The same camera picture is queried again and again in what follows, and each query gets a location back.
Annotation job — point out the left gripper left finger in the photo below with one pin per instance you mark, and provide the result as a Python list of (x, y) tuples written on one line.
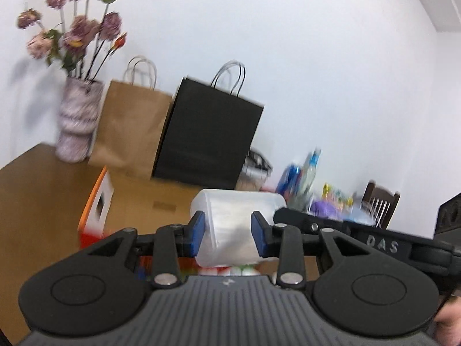
[(158, 255)]

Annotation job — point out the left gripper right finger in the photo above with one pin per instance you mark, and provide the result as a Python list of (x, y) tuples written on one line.
[(288, 244)]

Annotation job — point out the white translucent plastic container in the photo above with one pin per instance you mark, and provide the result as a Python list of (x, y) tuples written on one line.
[(228, 240)]

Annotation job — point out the person's hand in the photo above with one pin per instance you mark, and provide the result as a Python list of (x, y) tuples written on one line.
[(448, 323)]

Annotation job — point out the blue packaged item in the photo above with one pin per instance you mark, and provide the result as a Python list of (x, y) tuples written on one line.
[(288, 180)]

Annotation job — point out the orange cardboard box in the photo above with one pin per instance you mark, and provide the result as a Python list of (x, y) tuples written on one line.
[(118, 201)]

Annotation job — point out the clear blue-capped bottle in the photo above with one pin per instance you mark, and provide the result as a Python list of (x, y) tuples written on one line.
[(309, 173)]

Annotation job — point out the clear lidded storage container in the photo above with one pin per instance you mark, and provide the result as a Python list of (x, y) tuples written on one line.
[(254, 172)]

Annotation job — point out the dark wooden chair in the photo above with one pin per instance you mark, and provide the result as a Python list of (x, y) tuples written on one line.
[(382, 203)]

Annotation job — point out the black paper bag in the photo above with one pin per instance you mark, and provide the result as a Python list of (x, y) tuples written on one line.
[(208, 131)]

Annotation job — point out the brown paper bag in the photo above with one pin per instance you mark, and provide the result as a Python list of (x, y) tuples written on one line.
[(132, 121)]

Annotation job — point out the purple textured vase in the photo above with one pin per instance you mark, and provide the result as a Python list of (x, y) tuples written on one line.
[(78, 118)]

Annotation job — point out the dried pink flowers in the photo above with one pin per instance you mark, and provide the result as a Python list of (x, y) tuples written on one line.
[(77, 39)]

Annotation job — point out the purple item in wire basket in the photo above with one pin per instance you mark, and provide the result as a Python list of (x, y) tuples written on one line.
[(326, 210)]

